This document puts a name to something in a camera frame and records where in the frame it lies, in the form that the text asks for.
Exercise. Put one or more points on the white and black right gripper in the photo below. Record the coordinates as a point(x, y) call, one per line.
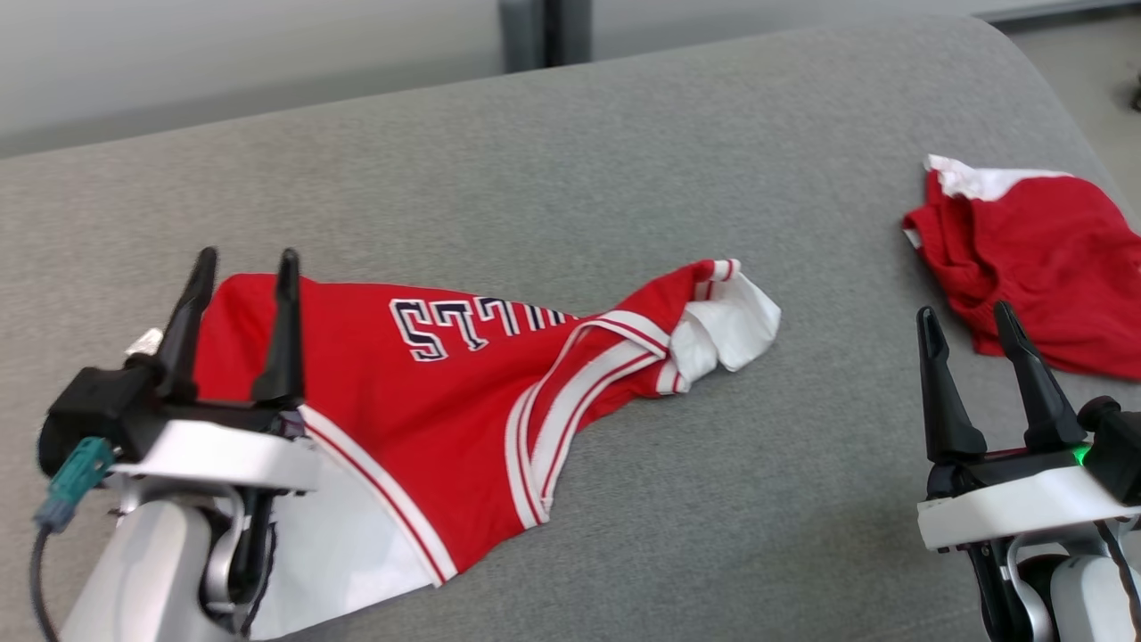
point(1007, 508)

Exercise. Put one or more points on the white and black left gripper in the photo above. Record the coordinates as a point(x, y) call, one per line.
point(223, 455)

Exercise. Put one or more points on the red shorts with white waistband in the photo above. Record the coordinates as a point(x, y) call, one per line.
point(1052, 259)

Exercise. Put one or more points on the red Bulls basketball jersey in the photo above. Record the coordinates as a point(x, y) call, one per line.
point(428, 401)

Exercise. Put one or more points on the grey skirting strip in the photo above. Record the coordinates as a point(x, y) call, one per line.
point(1061, 9)

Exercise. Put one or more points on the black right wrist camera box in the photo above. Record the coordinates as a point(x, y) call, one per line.
point(1114, 455)

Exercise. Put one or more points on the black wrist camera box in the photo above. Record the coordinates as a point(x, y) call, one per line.
point(89, 410)
point(1114, 455)

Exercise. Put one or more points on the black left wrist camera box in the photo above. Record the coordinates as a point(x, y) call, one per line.
point(89, 410)

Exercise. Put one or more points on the grey partition post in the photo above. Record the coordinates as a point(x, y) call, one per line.
point(544, 31)

